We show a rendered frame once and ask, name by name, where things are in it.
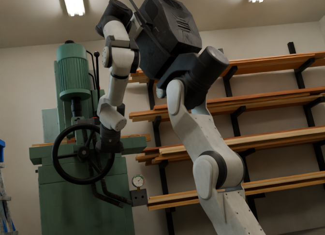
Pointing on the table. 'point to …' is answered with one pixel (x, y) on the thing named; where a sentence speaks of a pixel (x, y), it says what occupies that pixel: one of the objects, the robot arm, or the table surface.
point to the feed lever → (97, 77)
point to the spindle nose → (76, 106)
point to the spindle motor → (73, 72)
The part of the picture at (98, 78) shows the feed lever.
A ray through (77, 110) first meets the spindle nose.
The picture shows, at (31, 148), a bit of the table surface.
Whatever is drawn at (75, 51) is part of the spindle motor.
